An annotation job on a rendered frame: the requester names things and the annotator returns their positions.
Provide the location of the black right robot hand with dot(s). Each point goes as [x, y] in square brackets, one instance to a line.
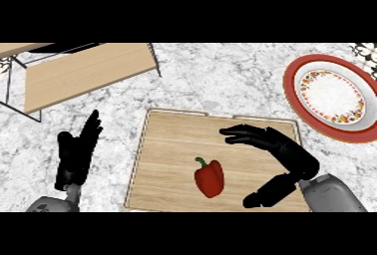
[284, 151]

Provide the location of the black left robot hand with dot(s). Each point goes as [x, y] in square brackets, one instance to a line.
[74, 156]

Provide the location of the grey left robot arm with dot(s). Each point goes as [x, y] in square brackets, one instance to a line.
[56, 201]

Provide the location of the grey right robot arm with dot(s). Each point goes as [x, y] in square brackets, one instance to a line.
[331, 194]

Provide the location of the wooden tray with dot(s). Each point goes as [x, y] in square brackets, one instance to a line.
[210, 162]

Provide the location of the red bell pepper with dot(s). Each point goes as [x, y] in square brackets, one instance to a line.
[208, 179]

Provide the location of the red rimmed floral plate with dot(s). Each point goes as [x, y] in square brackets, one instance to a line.
[332, 98]

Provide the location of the black white patterned object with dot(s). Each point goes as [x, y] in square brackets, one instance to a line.
[365, 56]

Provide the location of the wooden shelf with black frame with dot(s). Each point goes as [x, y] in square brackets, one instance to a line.
[83, 71]

